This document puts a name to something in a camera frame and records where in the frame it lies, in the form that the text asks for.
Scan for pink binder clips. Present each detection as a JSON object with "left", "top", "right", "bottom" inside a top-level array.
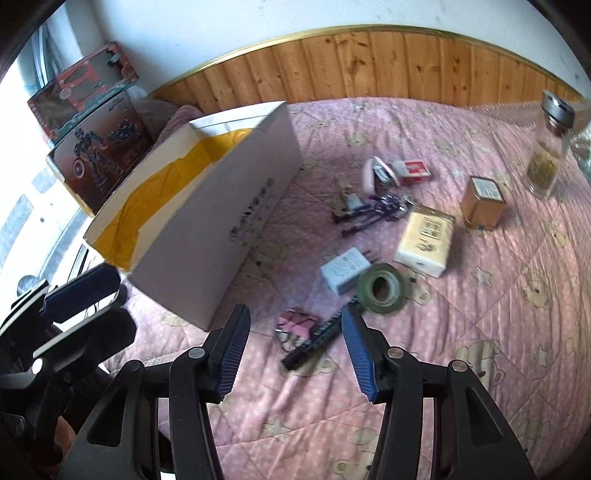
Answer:
[{"left": 274, "top": 309, "right": 321, "bottom": 353}]

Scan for black marker pen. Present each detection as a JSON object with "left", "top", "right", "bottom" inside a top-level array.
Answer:
[{"left": 281, "top": 296, "right": 361, "bottom": 371}]

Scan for green tape roll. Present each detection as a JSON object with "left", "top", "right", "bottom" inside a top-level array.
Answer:
[{"left": 356, "top": 263, "right": 405, "bottom": 315}]

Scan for purple pen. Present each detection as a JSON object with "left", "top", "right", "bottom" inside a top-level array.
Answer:
[{"left": 341, "top": 211, "right": 392, "bottom": 237}]

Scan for red staples box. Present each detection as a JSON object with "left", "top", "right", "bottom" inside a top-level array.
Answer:
[{"left": 392, "top": 160, "right": 433, "bottom": 186}]

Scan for white cardboard box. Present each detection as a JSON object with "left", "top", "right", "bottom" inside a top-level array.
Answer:
[{"left": 84, "top": 101, "right": 303, "bottom": 330}]

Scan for dark robot toy box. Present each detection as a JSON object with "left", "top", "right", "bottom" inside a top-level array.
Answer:
[{"left": 47, "top": 92, "right": 153, "bottom": 216}]

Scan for red toy package box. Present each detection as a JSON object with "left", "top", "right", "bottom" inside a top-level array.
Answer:
[{"left": 28, "top": 42, "right": 139, "bottom": 143}]

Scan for pink quilted bed cover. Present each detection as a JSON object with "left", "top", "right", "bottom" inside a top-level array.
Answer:
[{"left": 103, "top": 96, "right": 591, "bottom": 480}]

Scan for glass tea bottle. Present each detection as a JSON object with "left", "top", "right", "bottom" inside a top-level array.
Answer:
[{"left": 523, "top": 90, "right": 575, "bottom": 200}]

